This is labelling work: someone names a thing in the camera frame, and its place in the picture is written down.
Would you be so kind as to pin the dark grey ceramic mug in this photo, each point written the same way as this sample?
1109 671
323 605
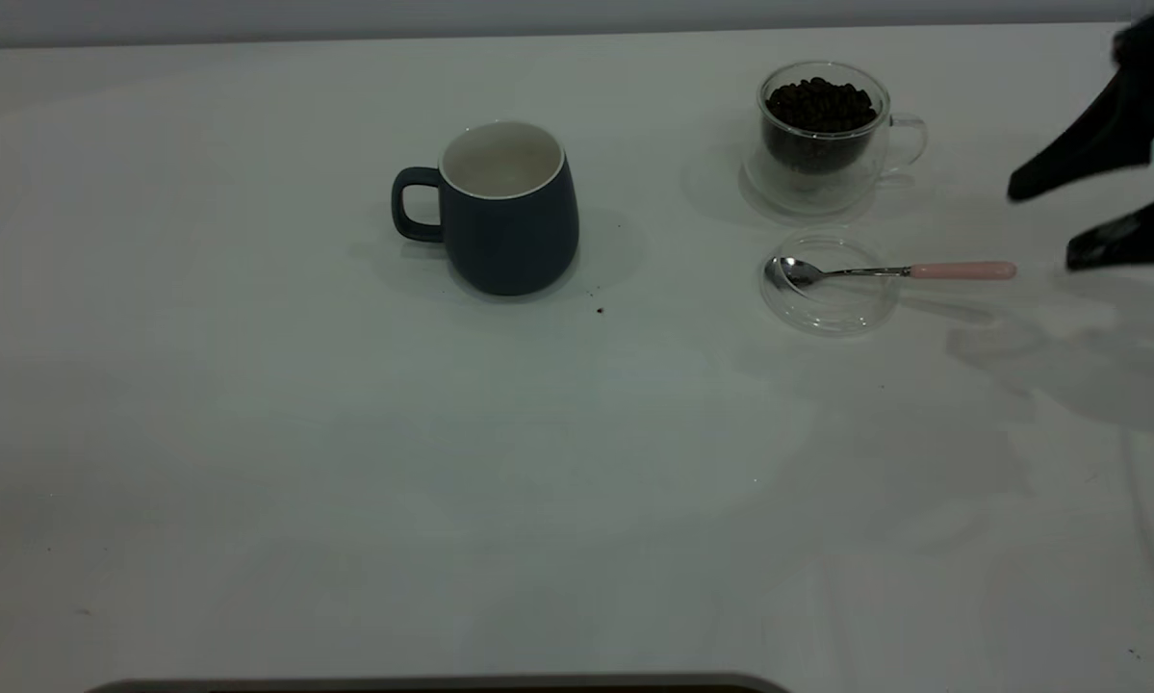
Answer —
514 241

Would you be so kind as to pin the dark coffee beans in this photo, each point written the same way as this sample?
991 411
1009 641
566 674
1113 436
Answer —
820 111

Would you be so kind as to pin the clear glass saucer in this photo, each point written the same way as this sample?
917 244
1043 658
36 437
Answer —
832 308

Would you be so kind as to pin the clear double-wall glass cup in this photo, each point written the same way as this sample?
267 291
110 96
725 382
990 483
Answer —
817 188

